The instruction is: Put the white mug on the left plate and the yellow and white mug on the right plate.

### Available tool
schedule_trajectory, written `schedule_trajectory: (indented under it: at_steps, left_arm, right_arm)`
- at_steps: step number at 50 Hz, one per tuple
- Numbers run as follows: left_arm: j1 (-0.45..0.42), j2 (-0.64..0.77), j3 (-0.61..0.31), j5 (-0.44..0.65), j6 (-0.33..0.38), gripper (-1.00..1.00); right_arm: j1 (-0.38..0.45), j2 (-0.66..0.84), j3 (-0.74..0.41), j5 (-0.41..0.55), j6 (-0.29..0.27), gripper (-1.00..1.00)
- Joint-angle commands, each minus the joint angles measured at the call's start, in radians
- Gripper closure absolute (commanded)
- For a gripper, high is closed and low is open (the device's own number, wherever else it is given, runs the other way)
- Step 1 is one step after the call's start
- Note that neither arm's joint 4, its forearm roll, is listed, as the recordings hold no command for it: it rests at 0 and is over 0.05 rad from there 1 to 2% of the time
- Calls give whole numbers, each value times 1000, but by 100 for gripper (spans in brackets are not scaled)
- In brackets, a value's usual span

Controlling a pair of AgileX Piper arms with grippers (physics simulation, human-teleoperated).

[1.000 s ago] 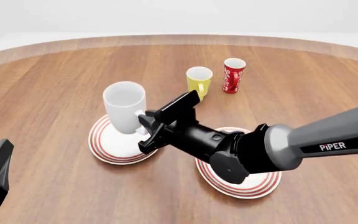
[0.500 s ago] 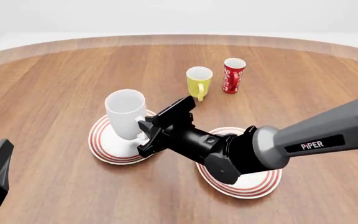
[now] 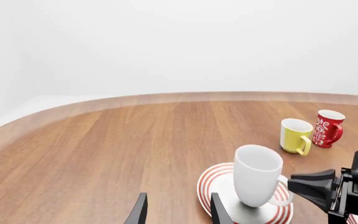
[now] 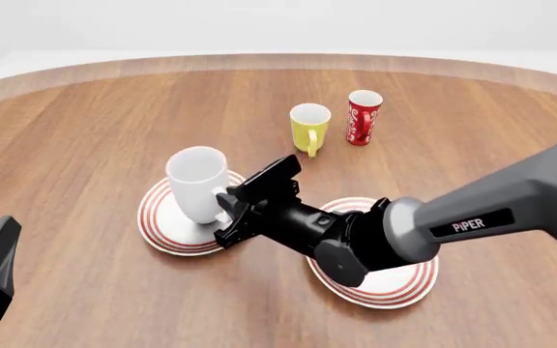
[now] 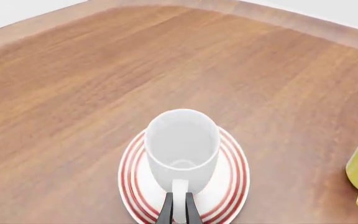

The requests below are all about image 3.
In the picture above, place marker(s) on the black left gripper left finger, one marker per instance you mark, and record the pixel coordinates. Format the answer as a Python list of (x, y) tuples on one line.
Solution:
[(139, 212)]

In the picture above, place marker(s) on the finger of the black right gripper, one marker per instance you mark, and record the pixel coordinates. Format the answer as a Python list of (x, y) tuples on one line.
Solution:
[(314, 191), (317, 174)]

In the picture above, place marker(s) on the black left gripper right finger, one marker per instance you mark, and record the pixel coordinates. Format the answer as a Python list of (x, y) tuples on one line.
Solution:
[(218, 213)]

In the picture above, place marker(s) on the white plate with red rings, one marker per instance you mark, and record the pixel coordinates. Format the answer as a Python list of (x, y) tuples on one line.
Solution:
[(352, 219), (221, 184)]

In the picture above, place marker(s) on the red mug with white pattern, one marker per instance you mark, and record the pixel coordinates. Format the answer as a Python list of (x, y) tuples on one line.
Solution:
[(325, 133)]

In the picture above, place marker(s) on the yellow and white mug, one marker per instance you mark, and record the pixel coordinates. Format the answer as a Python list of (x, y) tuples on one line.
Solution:
[(292, 137)]

